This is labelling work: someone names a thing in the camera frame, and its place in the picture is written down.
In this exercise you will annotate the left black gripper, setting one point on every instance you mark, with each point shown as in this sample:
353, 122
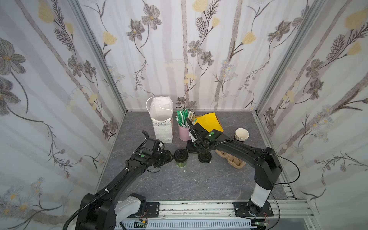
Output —
165, 156

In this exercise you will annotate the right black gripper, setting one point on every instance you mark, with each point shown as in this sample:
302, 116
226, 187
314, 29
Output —
197, 145

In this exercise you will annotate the green paper cup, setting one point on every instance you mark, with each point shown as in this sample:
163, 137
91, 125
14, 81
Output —
181, 164

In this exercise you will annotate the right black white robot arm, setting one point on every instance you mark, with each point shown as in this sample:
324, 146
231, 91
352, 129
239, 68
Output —
264, 161

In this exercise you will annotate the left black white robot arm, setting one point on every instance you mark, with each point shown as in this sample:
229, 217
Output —
97, 212

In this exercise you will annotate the black cup lid stack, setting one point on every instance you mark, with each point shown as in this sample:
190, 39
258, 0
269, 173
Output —
205, 157

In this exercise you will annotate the pink cup holder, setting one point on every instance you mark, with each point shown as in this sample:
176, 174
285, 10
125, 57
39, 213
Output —
184, 133

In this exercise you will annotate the yellow napkins stack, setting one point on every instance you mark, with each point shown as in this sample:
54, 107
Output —
210, 122

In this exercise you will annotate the green white straws bundle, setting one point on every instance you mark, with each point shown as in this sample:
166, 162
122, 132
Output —
184, 116

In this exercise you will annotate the brown pulp cup carrier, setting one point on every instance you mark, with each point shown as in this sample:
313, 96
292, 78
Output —
233, 161

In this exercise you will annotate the black paper cup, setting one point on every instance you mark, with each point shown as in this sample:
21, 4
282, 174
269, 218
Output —
241, 135

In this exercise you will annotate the white patterned paper bag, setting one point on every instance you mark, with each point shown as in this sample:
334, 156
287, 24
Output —
160, 110

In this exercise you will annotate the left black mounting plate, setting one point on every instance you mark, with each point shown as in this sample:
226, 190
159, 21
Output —
148, 210

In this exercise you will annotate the black mounting plate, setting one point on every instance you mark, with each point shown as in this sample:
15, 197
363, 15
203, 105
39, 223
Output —
148, 210
244, 209

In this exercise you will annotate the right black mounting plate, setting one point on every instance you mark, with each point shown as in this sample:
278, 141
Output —
244, 209

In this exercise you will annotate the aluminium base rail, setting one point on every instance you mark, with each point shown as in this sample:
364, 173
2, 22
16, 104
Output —
219, 215

